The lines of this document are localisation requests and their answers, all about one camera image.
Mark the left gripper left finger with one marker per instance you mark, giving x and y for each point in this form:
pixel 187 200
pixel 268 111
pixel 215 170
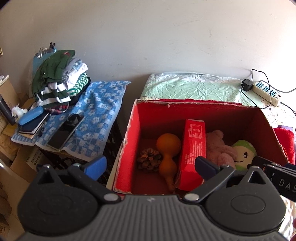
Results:
pixel 75 185

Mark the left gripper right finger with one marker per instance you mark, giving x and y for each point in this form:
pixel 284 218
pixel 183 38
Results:
pixel 219 177

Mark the green plush doll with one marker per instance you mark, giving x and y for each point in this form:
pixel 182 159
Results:
pixel 245 154

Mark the pink plush toy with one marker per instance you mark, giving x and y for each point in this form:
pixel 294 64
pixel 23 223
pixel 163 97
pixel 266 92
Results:
pixel 219 153

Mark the red printed carton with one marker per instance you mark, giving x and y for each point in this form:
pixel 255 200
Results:
pixel 194 145

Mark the red embroidered pillow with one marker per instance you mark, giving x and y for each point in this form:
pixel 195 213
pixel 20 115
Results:
pixel 287 140

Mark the cardboard boxes stack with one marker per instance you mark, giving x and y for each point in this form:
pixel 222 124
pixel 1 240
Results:
pixel 16 176

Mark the purple cloth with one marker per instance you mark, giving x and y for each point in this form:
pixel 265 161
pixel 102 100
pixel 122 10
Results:
pixel 287 128

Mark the black smartphone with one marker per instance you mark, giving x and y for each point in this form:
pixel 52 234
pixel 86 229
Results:
pixel 66 130

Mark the dark notebook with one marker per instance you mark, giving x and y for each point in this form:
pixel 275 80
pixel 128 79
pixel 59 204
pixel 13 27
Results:
pixel 32 126

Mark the blue glasses case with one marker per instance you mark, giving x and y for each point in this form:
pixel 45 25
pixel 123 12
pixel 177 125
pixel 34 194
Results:
pixel 31 115

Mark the white power strip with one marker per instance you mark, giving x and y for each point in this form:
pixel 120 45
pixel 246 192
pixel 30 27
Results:
pixel 269 94

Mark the black power adapter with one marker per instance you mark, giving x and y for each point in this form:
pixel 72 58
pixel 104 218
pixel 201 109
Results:
pixel 246 85

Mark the orange gourd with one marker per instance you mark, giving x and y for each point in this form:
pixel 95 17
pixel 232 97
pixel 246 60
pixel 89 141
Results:
pixel 169 146

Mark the brown pine cone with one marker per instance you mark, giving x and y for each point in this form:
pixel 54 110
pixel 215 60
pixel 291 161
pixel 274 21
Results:
pixel 149 160

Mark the pile of folded clothes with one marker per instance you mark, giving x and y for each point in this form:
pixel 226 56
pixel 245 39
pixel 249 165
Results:
pixel 58 79

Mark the large red cardboard box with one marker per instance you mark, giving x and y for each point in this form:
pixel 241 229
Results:
pixel 150 119

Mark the green bed sheet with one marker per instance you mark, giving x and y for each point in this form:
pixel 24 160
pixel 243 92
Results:
pixel 197 86

